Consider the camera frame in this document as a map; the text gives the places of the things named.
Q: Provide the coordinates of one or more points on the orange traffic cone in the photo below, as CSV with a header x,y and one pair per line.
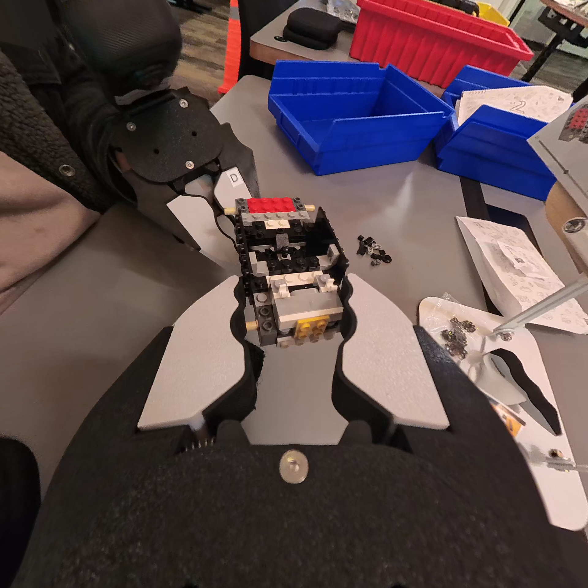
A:
x,y
232,46

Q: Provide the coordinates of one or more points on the black fleece-lined jacket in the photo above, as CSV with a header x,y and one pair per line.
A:
x,y
27,115

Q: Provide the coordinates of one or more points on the red object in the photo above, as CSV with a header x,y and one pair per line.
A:
x,y
413,41

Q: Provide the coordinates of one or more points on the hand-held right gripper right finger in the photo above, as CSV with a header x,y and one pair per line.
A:
x,y
390,367

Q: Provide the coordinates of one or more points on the instruction booklet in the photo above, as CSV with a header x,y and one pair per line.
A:
x,y
565,151

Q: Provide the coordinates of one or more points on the grey plate with wavy black edge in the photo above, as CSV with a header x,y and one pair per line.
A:
x,y
528,386

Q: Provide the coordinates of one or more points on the white book stand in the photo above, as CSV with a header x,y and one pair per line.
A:
x,y
551,482

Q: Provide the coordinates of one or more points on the yellow plastic bin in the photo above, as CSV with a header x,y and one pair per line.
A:
x,y
494,13

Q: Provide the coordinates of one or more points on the black zip case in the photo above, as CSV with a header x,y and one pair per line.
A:
x,y
312,27

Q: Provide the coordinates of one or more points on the blue plastic bin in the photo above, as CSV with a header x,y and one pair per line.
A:
x,y
358,138
491,156

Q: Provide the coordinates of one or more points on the orange sticker sheet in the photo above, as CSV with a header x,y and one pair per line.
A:
x,y
507,420

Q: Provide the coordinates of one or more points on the pile of small black toy pieces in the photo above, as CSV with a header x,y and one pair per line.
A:
x,y
374,250

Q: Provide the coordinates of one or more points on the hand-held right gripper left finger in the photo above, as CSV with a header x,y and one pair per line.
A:
x,y
193,367

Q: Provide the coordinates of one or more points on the pale pink garment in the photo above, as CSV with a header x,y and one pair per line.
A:
x,y
32,220

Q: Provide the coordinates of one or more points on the white folded paper sheet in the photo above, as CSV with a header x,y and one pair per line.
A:
x,y
514,103

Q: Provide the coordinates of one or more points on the person's left forearm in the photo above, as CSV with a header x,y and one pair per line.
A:
x,y
115,55

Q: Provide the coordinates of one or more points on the clear plastic parts bag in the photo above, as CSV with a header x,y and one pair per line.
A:
x,y
454,335

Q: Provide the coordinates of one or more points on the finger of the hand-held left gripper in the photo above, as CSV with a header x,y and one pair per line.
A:
x,y
229,181
197,220

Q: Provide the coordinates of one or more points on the toy brick car model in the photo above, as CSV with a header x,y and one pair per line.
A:
x,y
271,205

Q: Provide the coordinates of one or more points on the grey side table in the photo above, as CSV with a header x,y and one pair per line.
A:
x,y
266,53

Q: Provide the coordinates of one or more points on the printed white paper bag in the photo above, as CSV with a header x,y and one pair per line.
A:
x,y
514,271

